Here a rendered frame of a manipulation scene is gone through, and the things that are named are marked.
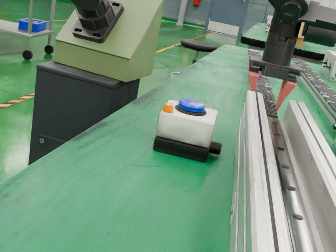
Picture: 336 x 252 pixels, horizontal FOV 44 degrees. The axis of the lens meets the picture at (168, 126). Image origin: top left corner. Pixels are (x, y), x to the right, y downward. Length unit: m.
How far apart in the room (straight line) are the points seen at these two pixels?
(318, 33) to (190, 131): 0.37
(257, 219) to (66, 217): 0.20
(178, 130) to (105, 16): 0.47
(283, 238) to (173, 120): 0.33
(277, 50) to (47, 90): 0.53
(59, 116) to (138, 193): 0.57
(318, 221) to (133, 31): 0.71
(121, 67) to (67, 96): 0.15
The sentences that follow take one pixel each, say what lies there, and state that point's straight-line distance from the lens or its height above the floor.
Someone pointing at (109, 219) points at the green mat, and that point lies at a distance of 0.43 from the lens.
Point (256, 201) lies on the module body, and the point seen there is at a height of 0.86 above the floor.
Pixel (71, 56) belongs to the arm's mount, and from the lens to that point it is 1.04.
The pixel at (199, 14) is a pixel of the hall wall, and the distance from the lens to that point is 11.96.
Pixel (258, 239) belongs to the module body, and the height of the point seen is 0.86.
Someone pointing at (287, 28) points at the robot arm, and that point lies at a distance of 0.85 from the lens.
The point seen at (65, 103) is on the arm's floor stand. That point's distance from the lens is 1.01.
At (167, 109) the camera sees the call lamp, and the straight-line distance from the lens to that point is 0.59.
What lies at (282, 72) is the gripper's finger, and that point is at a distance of 0.86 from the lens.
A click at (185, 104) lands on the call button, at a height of 0.85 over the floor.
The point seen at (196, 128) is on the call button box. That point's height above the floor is 0.83.
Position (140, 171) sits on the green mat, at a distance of 0.54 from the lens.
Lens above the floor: 1.01
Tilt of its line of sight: 18 degrees down
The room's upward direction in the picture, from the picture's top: 11 degrees clockwise
